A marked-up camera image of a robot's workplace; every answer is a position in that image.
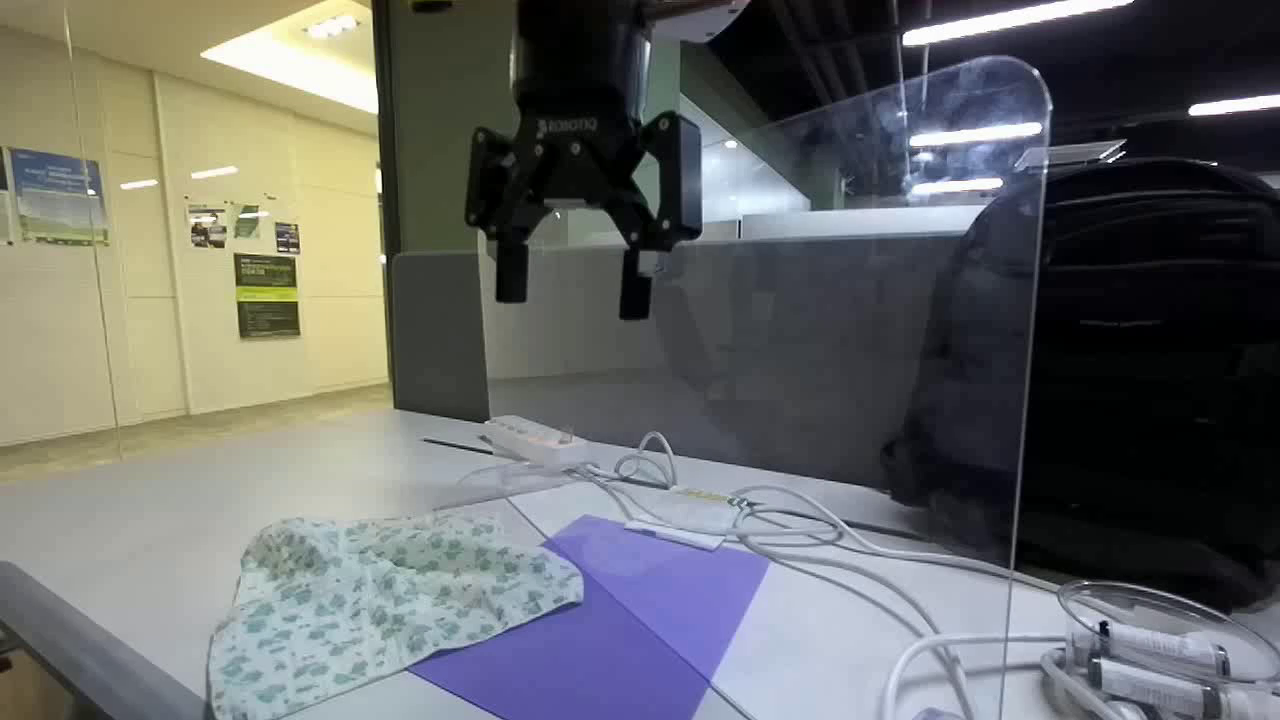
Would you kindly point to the dark green wall poster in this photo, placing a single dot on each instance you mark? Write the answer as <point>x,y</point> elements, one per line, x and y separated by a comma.
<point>266,297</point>

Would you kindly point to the small photo wall notice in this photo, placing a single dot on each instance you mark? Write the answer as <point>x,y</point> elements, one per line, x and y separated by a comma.
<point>205,226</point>

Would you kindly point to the blue wall poster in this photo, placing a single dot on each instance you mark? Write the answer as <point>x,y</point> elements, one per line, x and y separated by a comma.
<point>59,199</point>

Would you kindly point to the small dark wall notice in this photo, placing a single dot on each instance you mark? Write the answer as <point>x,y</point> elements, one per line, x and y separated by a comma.
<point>284,237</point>

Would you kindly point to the white grey plug connector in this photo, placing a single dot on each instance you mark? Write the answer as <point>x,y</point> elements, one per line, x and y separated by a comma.
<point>1162,647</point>
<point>1173,692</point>

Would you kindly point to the transparent acrylic screen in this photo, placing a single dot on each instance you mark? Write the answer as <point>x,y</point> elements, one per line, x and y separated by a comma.
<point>824,334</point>

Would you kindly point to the black backpack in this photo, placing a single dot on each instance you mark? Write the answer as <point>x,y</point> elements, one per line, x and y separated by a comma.
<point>1162,361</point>

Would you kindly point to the green floral patterned cloth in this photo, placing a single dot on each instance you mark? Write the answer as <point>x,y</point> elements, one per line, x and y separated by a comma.
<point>361,603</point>

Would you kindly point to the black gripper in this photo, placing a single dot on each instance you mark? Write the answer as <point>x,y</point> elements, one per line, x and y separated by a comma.
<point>578,156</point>

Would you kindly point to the small green wall notice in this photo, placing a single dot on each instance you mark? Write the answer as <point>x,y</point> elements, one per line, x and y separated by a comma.
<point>248,223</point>

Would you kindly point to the long fluorescent ceiling light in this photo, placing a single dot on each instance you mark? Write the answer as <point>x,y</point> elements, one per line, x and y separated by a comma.
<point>1015,17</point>

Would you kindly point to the white power strip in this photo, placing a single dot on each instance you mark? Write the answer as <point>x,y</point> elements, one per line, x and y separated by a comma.
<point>532,437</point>

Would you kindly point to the bright recessed ceiling panel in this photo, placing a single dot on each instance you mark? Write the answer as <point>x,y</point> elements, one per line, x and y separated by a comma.
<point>300,54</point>

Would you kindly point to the purple cloth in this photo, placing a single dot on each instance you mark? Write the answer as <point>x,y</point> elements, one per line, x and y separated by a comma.
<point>627,625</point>

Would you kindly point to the short fluorescent ceiling light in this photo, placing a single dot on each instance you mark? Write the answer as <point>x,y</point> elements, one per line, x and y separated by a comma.
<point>1233,107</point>

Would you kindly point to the grey partition wall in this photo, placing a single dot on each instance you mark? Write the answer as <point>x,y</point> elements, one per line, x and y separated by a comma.
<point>800,346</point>

